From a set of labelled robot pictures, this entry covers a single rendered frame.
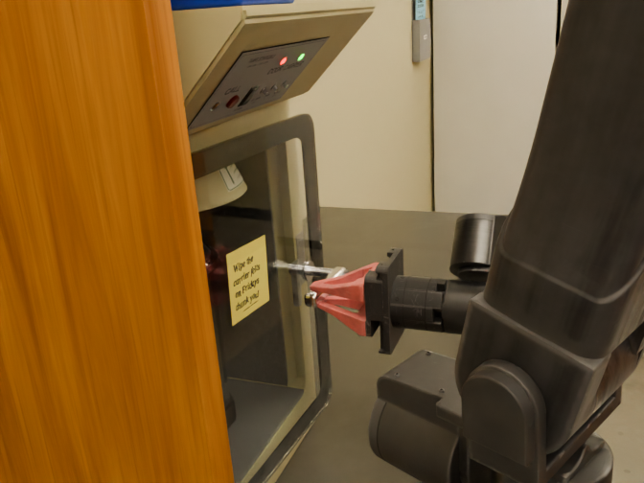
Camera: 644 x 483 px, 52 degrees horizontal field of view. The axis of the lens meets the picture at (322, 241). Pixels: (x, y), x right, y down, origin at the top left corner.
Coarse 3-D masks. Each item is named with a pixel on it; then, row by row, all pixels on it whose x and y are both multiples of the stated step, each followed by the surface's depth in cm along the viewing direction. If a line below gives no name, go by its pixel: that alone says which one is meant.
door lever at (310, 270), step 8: (312, 264) 82; (304, 272) 81; (312, 272) 81; (320, 272) 80; (328, 272) 80; (336, 272) 79; (344, 272) 79; (312, 296) 73; (320, 296) 74; (312, 304) 73
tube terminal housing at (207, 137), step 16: (256, 112) 73; (272, 112) 77; (288, 112) 81; (208, 128) 64; (224, 128) 67; (240, 128) 70; (256, 128) 73; (192, 144) 61; (208, 144) 64; (272, 480) 83
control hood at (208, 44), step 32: (192, 32) 47; (224, 32) 46; (256, 32) 49; (288, 32) 55; (320, 32) 63; (352, 32) 73; (192, 64) 48; (224, 64) 49; (320, 64) 73; (192, 96) 49; (288, 96) 73
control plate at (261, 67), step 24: (264, 48) 54; (288, 48) 59; (312, 48) 65; (240, 72) 53; (264, 72) 59; (288, 72) 65; (216, 96) 53; (240, 96) 58; (264, 96) 65; (216, 120) 58
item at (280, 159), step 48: (240, 144) 65; (288, 144) 75; (240, 192) 66; (288, 192) 76; (240, 240) 67; (288, 240) 77; (288, 288) 78; (240, 336) 69; (288, 336) 79; (240, 384) 69; (288, 384) 80; (240, 432) 70; (288, 432) 81; (240, 480) 71
